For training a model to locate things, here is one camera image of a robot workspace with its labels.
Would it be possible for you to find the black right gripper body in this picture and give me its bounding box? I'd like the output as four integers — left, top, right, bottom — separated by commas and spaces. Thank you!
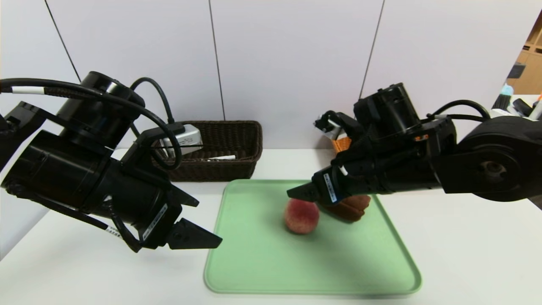
311, 157, 393, 208

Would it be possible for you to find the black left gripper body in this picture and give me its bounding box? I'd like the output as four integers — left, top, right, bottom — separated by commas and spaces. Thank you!
99, 158, 183, 250

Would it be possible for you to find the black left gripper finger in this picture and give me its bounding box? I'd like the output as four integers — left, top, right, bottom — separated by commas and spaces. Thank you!
169, 184, 200, 208
166, 218, 223, 250

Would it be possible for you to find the red peach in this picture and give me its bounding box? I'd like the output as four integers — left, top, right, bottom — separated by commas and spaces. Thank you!
285, 199, 320, 235

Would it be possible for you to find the brown chocolate bread roll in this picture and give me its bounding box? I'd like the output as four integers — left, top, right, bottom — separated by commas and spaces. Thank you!
318, 194, 371, 223

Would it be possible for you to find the orange wicker basket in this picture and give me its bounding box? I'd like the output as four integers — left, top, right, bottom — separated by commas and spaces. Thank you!
332, 136, 353, 154

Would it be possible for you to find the dark brown wicker basket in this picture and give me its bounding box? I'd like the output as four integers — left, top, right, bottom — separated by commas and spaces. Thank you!
150, 120, 263, 183

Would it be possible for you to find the light green plastic tray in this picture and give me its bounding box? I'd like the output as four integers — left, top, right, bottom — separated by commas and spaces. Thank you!
204, 179, 423, 295

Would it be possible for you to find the black brush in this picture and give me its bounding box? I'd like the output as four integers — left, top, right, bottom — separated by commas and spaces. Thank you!
492, 94, 512, 111

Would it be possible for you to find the black handheld device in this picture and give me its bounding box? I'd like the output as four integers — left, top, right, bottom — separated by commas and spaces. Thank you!
512, 98, 535, 117

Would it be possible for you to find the white bottle orange cap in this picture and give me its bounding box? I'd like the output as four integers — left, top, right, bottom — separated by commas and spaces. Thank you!
529, 94, 542, 120

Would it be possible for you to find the wooden cabinet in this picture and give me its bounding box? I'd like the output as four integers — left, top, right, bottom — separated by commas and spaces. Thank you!
506, 11, 542, 96

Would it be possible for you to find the thin black cable white tag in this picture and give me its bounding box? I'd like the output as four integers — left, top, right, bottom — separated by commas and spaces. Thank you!
8, 186, 142, 253

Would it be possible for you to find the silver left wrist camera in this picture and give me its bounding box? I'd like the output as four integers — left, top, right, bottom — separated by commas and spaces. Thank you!
162, 124, 204, 158

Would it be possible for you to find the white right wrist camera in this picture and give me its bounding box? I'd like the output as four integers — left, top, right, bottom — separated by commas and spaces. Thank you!
314, 111, 354, 142

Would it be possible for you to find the black left camera cable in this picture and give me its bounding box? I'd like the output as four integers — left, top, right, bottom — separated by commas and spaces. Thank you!
130, 77, 175, 124

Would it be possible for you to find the black camera cable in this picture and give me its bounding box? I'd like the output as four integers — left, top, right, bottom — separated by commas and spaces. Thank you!
130, 77, 175, 124
427, 100, 492, 124

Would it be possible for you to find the black right camera cable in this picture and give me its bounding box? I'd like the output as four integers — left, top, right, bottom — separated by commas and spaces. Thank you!
427, 100, 492, 124

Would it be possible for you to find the thick black cable white band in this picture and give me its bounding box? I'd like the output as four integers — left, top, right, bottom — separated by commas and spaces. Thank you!
0, 78, 183, 171

